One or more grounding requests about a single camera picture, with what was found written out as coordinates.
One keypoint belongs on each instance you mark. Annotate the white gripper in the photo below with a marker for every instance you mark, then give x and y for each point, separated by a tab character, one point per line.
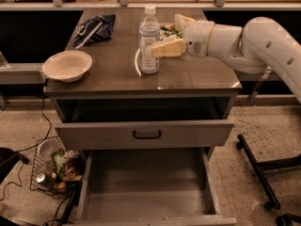
198	37

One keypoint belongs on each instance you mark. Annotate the clear plastic water bottle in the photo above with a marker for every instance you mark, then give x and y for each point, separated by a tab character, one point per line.
149	33

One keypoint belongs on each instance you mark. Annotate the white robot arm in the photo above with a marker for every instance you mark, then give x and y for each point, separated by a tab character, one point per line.
260	44

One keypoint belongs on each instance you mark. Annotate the grey drawer cabinet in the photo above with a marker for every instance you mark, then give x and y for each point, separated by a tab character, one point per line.
185	88

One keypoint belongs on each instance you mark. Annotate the top grey drawer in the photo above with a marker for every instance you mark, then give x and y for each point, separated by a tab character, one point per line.
143	134

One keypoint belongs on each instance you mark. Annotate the open middle drawer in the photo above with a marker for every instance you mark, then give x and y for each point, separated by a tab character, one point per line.
156	187

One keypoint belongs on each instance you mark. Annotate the green chip bag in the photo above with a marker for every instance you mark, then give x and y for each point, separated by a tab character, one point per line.
167	30

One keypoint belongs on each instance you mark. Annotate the blue chip bag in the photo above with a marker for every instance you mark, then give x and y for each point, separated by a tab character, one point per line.
95	29

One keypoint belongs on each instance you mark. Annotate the white paper bowl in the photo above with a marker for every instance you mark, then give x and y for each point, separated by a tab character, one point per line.
67	66

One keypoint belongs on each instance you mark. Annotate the brown snack bag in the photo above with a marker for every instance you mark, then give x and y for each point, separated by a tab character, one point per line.
73	166

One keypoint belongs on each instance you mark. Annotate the silver metal cup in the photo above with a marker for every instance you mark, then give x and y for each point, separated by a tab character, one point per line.
47	148

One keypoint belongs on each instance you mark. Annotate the black chair base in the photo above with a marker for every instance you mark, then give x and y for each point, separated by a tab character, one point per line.
286	219

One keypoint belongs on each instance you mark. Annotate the green soda can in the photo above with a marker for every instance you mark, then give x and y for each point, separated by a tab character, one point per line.
45	180

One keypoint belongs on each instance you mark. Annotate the black wire basket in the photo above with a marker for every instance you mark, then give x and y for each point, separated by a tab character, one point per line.
54	167

